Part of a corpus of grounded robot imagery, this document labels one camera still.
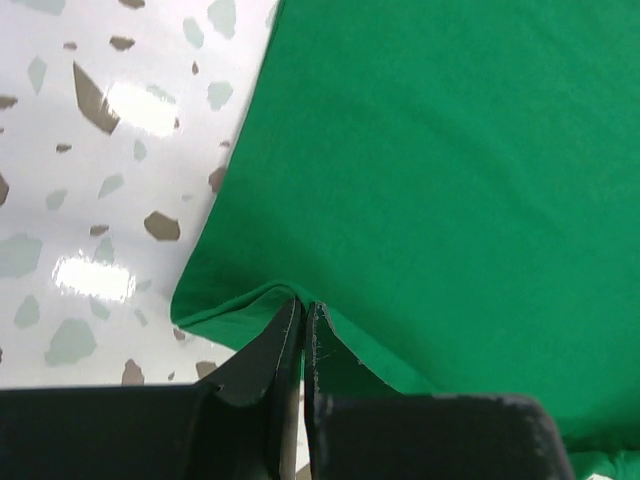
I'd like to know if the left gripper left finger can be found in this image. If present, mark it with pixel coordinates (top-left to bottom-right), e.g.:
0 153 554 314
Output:
192 298 304 479

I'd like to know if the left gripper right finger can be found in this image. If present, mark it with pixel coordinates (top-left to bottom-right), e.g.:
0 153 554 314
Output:
304 302 395 479

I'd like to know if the green t shirt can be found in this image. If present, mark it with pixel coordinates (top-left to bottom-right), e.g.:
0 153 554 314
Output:
170 1 639 479

